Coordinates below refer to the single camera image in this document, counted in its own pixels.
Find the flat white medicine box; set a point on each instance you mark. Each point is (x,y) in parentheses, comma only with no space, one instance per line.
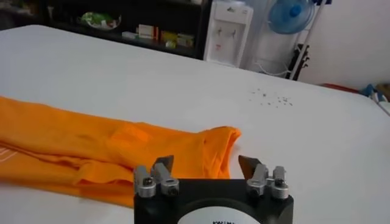
(130,35)

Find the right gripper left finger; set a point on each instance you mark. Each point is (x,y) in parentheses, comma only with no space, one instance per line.
(161,176)

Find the orange t-shirt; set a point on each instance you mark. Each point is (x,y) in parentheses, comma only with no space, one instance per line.
(91,146)

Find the blue water jug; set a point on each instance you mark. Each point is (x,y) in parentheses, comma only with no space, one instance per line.
(289,18)

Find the white red medicine box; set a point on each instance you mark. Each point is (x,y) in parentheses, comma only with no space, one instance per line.
(147,32)

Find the white water dispenser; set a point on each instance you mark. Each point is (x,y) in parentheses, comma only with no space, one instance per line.
(227,42)

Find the black shelf unit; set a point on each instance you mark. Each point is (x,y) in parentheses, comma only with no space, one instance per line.
(182,18)

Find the green white plastic bag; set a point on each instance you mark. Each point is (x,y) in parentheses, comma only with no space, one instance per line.
(99,20)

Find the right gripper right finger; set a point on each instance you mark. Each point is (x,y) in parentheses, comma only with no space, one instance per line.
(259,176)

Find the white metal jug rack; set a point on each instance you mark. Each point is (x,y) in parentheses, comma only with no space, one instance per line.
(307,42)

